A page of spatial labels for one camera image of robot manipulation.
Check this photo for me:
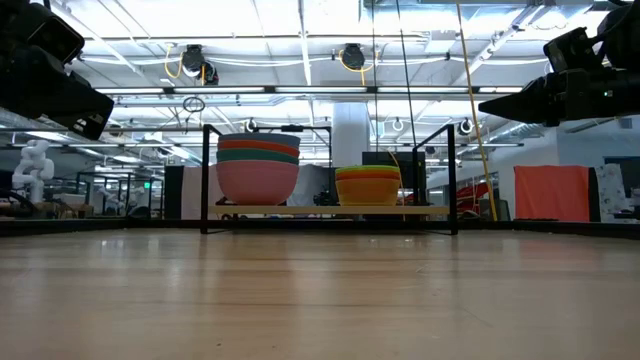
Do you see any orange fabric panel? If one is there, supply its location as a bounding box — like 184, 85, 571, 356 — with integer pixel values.
513, 164, 591, 223

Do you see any thin black hanging cable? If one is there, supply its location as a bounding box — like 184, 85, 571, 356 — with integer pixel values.
370, 0, 379, 152

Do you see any white upright panel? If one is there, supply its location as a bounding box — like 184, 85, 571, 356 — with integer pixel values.
182, 165, 221, 220

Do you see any white pillar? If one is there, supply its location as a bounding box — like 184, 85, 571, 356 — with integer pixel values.
331, 102, 371, 169

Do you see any coiled black cable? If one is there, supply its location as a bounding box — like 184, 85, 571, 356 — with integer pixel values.
182, 95, 207, 114

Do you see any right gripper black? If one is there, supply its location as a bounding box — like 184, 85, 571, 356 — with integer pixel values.
478, 67, 604, 128

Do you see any small yellow bowl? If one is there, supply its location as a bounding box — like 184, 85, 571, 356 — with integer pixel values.
334, 177, 402, 207

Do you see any small green bowl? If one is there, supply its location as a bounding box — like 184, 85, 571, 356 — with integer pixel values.
334, 164, 401, 175

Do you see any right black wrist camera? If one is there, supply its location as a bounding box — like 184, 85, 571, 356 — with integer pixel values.
542, 25, 604, 72

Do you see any white robot figure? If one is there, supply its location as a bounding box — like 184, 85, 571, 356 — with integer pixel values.
10, 138, 56, 205

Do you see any small orange bowl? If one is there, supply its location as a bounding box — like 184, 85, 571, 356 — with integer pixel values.
334, 170, 402, 182

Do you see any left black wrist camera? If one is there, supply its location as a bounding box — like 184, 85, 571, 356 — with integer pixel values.
19, 3, 87, 69

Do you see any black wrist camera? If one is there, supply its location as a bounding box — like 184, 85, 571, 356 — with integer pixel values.
542, 25, 604, 72
19, 3, 87, 69

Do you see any large pink bowl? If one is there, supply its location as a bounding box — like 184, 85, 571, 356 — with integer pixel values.
215, 159, 302, 207

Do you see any long ceiling light bar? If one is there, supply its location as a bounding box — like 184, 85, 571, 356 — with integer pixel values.
94, 85, 524, 96

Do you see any black aluminium table frame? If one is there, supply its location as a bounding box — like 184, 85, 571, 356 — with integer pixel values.
0, 217, 640, 239

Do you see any white patterned cloth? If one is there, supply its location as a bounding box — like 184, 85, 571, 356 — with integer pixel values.
593, 163, 630, 224

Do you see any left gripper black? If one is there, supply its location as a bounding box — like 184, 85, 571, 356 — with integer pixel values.
0, 47, 116, 142

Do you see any black ceiling cable reel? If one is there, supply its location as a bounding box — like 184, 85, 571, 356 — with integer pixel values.
338, 42, 381, 86
179, 43, 221, 86

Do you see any wooden shelf with black frame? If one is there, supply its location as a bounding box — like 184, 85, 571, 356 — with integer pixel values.
199, 123, 459, 237

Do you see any white draped cloth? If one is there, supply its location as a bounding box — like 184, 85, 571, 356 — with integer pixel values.
292, 163, 334, 207

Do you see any black upright panel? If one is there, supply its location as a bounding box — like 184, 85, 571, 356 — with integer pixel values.
163, 164, 185, 220

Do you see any black hanging cable with coil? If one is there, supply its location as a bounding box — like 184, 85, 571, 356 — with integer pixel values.
395, 0, 417, 149

